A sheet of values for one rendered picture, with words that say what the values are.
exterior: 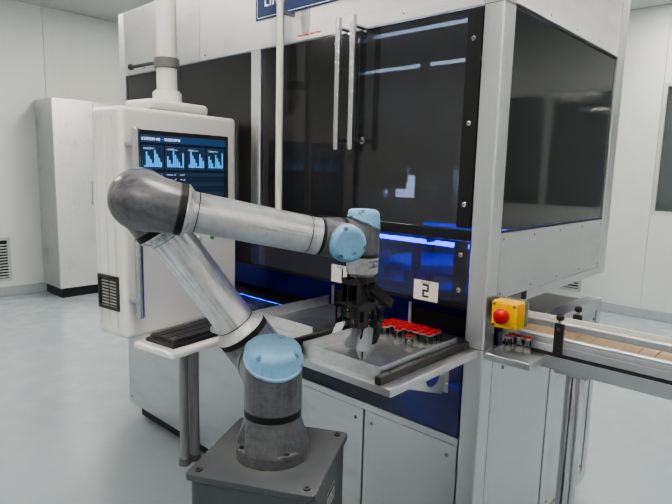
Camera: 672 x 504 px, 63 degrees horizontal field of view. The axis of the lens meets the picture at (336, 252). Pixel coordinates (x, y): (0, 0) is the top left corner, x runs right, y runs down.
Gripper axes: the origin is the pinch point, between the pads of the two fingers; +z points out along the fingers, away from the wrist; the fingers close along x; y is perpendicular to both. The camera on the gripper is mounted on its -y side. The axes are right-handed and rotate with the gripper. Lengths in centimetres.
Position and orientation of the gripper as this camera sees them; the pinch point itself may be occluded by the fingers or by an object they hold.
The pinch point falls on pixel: (364, 355)
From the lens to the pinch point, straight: 135.9
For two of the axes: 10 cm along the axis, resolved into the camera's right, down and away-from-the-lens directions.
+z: -0.3, 9.9, 1.4
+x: 7.3, 1.2, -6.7
